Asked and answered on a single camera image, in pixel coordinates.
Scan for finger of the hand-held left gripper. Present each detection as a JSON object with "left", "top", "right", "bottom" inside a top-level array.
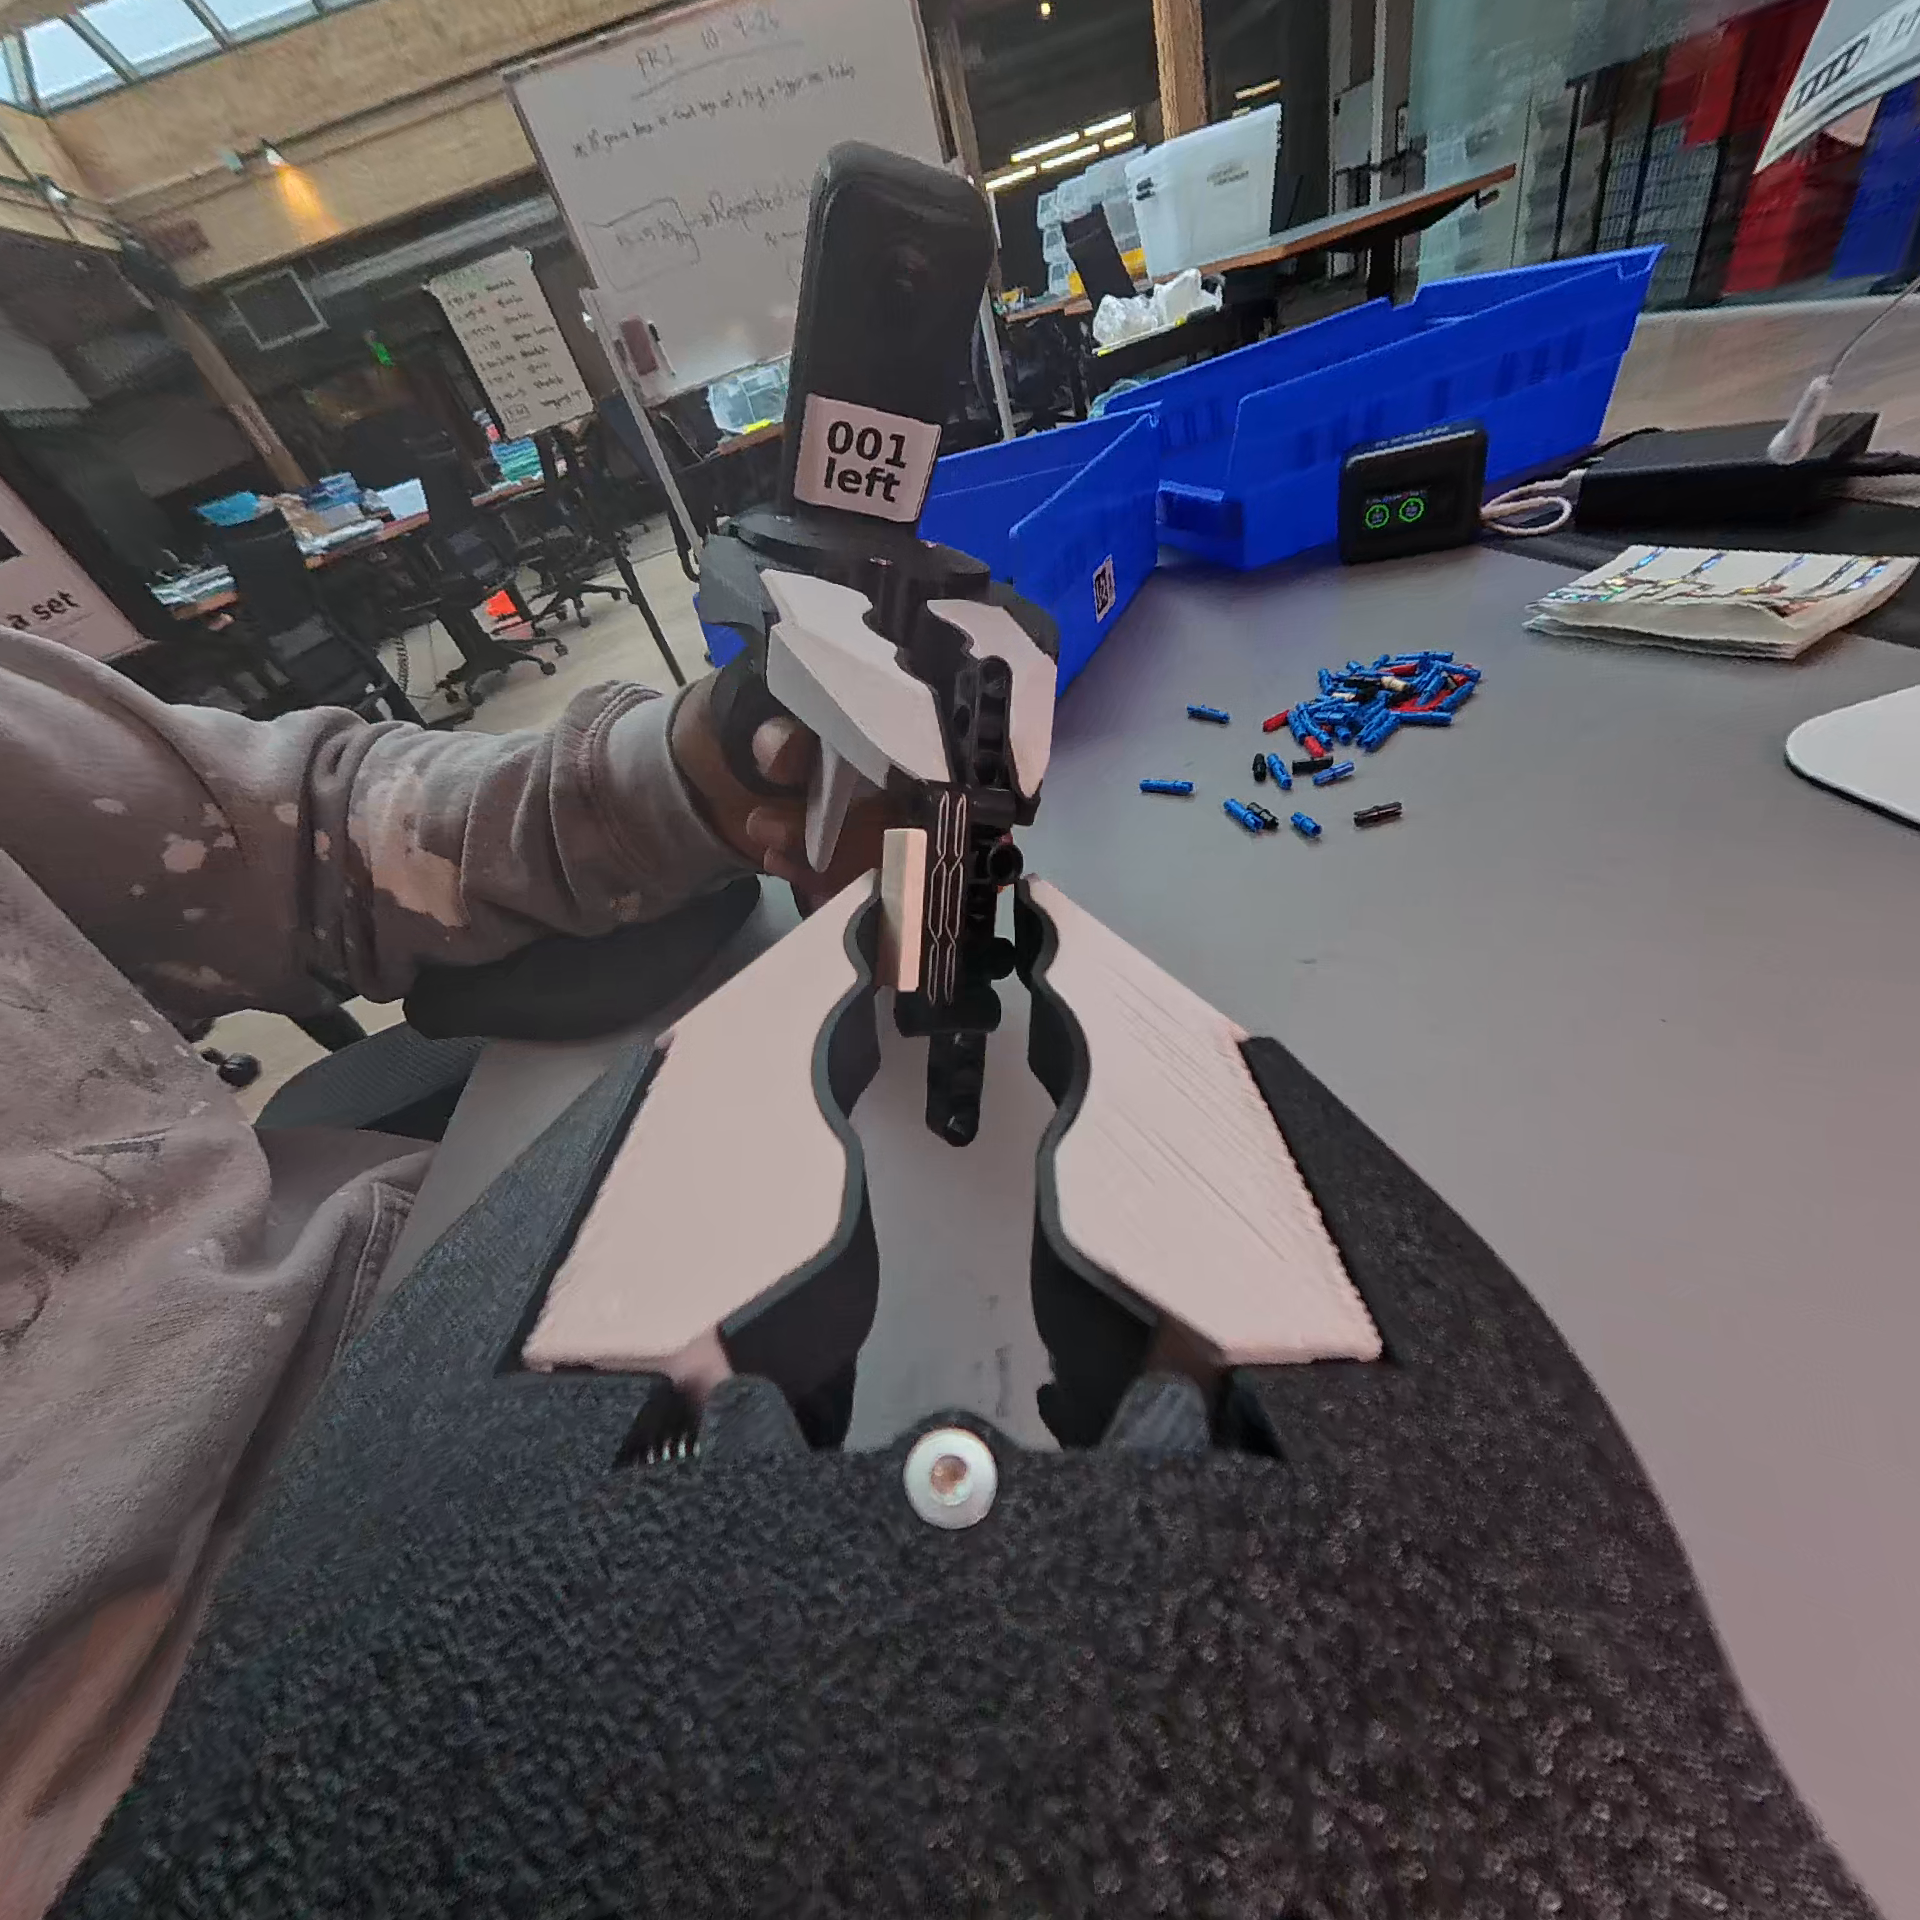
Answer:
[
  {"left": 758, "top": 566, "right": 957, "bottom": 789},
  {"left": 927, "top": 595, "right": 1063, "bottom": 806}
]

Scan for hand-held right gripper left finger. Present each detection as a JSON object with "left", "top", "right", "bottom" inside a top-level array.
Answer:
[{"left": 521, "top": 877, "right": 887, "bottom": 1451}]

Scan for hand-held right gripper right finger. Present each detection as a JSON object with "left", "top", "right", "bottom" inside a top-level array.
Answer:
[{"left": 1017, "top": 877, "right": 1387, "bottom": 1451}]

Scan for toy brick beam assembly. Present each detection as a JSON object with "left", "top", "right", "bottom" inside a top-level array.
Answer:
[{"left": 878, "top": 638, "right": 1037, "bottom": 1149}]

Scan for grey desk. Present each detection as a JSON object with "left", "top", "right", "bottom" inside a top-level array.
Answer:
[{"left": 246, "top": 293, "right": 1920, "bottom": 1920}]

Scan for person's left hand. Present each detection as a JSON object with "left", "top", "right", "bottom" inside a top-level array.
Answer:
[{"left": 667, "top": 682, "right": 887, "bottom": 909}]

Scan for large whiteboard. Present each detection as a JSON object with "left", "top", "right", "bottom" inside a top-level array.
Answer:
[{"left": 503, "top": 0, "right": 977, "bottom": 410}]

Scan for black chair armrest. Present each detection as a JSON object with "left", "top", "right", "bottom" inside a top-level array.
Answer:
[{"left": 403, "top": 874, "right": 769, "bottom": 1047}]

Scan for white plastic bag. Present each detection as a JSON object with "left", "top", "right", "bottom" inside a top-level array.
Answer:
[{"left": 1090, "top": 267, "right": 1225, "bottom": 350}]

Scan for pile of toy brick pins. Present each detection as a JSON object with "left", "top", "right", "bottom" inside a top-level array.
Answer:
[{"left": 1137, "top": 646, "right": 1487, "bottom": 840}]

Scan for white storage box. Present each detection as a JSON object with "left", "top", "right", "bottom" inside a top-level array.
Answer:
[{"left": 1125, "top": 103, "right": 1286, "bottom": 284}]

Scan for small paper flipchart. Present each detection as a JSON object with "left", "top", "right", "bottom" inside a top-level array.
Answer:
[{"left": 428, "top": 246, "right": 599, "bottom": 443}]

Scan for black office chair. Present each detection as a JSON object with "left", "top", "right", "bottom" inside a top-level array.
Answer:
[{"left": 404, "top": 450, "right": 571, "bottom": 711}]

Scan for black device with green lights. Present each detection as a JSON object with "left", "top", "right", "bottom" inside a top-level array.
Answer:
[{"left": 1338, "top": 423, "right": 1491, "bottom": 568}]

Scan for long wooden table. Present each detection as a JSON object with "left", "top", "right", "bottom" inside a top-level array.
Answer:
[{"left": 1001, "top": 165, "right": 1521, "bottom": 429}]

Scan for person's grey hoodie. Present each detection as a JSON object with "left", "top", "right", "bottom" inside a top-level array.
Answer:
[{"left": 0, "top": 847, "right": 436, "bottom": 1914}]

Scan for instruction booklet stack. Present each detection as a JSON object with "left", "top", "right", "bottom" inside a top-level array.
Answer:
[{"left": 1525, "top": 544, "right": 1920, "bottom": 666}]

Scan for black power adapter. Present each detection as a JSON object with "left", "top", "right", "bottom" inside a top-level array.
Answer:
[{"left": 1574, "top": 412, "right": 1882, "bottom": 531}]

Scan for rack of storage bins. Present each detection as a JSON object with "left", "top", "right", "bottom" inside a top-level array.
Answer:
[{"left": 1515, "top": 0, "right": 1920, "bottom": 308}]

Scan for black framed marker sign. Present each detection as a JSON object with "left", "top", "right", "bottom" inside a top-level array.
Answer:
[{"left": 0, "top": 480, "right": 145, "bottom": 666}]

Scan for white book stand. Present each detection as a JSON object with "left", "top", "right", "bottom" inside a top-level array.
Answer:
[{"left": 1786, "top": 682, "right": 1920, "bottom": 830}]

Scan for wooden post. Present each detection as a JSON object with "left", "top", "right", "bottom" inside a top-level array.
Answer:
[{"left": 1150, "top": 0, "right": 1211, "bottom": 143}]

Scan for thin white cord with plug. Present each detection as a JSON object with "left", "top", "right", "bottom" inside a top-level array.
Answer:
[{"left": 1766, "top": 293, "right": 1920, "bottom": 461}]

